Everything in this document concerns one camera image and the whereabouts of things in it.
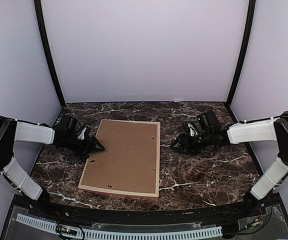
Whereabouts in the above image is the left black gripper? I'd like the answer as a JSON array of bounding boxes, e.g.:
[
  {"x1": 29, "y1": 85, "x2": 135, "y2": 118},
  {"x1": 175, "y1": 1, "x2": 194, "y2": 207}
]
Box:
[{"x1": 60, "y1": 135, "x2": 105, "y2": 160}]

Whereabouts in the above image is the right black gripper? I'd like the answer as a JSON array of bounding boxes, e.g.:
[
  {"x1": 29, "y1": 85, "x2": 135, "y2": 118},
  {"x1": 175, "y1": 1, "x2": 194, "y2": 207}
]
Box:
[{"x1": 170, "y1": 130, "x2": 213, "y2": 156}]

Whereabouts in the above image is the brown cardboard backing board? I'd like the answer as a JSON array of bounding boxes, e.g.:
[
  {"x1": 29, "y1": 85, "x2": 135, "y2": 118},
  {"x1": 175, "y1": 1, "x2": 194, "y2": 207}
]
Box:
[{"x1": 80, "y1": 120, "x2": 159, "y2": 195}]

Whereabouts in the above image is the pink wooden picture frame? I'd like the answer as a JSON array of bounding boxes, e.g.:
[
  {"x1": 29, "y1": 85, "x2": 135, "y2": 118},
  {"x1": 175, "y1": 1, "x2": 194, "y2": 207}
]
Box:
[{"x1": 77, "y1": 119, "x2": 161, "y2": 200}]

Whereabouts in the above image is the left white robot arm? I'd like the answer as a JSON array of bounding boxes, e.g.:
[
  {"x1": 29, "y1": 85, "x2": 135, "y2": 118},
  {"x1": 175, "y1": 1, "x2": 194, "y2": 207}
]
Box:
[{"x1": 0, "y1": 115, "x2": 105, "y2": 218}]

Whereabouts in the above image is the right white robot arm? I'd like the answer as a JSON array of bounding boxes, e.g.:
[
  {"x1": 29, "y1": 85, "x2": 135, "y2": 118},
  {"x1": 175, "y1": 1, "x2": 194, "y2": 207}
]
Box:
[{"x1": 169, "y1": 110, "x2": 288, "y2": 217}]

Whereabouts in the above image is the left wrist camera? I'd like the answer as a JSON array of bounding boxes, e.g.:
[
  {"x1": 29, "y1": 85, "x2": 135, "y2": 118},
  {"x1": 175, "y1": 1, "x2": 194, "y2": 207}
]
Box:
[{"x1": 57, "y1": 115, "x2": 88, "y2": 140}]

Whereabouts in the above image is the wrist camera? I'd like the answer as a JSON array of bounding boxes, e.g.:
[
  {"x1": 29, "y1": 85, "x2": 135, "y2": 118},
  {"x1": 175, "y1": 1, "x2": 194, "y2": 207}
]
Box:
[
  {"x1": 182, "y1": 109, "x2": 222, "y2": 137},
  {"x1": 57, "y1": 115, "x2": 88, "y2": 140}
]

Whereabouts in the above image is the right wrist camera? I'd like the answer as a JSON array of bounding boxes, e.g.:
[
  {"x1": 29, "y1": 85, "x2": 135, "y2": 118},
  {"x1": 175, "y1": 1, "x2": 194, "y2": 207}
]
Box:
[{"x1": 182, "y1": 109, "x2": 222, "y2": 137}]

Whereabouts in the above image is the white slotted cable duct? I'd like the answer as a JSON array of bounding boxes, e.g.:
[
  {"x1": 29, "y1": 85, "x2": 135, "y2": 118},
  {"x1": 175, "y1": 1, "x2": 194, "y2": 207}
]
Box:
[{"x1": 15, "y1": 213, "x2": 223, "y2": 240}]

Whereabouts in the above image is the black front rail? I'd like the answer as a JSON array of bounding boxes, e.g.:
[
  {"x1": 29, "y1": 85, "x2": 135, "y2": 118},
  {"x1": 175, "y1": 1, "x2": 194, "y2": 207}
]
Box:
[{"x1": 13, "y1": 194, "x2": 282, "y2": 227}]

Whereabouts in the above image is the left black corner post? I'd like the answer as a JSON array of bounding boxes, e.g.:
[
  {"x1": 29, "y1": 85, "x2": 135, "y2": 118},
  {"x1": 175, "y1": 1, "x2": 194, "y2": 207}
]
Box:
[{"x1": 33, "y1": 0, "x2": 66, "y2": 108}]

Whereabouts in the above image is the black corner post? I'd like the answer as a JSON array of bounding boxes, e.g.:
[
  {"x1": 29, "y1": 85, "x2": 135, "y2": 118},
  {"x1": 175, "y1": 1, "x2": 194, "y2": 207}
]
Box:
[
  {"x1": 33, "y1": 0, "x2": 66, "y2": 108},
  {"x1": 225, "y1": 0, "x2": 256, "y2": 108}
]

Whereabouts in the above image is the right black corner post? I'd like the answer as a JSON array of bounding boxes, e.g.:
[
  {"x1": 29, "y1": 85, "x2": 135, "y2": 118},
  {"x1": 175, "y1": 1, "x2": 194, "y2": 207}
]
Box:
[{"x1": 225, "y1": 0, "x2": 256, "y2": 108}]

